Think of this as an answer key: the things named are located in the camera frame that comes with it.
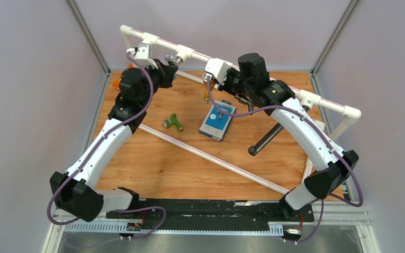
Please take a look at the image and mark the blue razor box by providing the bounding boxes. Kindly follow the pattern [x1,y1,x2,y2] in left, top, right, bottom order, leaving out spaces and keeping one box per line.
[199,104,233,142]

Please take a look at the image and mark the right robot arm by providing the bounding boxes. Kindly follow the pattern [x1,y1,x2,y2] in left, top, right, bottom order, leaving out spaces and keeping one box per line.
[205,53,359,221]

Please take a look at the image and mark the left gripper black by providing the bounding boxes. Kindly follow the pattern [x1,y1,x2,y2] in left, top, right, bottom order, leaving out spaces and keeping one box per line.
[140,60,179,108]

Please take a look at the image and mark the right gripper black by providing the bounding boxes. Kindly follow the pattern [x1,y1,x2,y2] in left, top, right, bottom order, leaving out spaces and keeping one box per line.
[213,66,253,99]

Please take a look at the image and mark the dark grey short faucet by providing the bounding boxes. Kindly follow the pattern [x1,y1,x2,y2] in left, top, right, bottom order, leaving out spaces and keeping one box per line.
[235,95,255,112]

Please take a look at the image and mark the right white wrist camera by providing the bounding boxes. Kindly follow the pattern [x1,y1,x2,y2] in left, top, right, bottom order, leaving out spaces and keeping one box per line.
[204,58,233,85]

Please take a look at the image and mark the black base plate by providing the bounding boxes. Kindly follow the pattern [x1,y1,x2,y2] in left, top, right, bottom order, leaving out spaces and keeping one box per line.
[105,198,314,231]

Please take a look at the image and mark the white PVC pipe frame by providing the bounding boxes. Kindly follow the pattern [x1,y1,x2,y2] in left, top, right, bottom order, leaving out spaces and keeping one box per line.
[120,25,362,194]

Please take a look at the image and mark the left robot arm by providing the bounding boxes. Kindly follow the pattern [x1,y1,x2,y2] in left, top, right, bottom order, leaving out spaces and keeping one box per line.
[47,59,178,225]

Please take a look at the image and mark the green plastic faucet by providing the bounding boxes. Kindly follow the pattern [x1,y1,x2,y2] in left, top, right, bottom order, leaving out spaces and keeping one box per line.
[162,113,183,131]

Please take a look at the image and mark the dark grey long faucet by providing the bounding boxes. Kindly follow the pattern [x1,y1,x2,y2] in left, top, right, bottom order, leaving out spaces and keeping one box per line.
[248,123,284,156]

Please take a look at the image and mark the chrome metal faucet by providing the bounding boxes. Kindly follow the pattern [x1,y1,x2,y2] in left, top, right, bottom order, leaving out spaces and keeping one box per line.
[164,53,183,66]

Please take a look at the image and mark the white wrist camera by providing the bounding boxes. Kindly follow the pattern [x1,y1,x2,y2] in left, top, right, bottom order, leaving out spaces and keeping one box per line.
[204,58,233,85]
[126,43,158,69]

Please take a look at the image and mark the aluminium frame rail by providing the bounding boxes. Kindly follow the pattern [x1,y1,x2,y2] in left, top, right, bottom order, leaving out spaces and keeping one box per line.
[42,198,380,252]

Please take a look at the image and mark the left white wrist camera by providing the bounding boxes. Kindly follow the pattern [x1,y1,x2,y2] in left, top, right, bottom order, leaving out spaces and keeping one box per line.
[126,43,158,69]

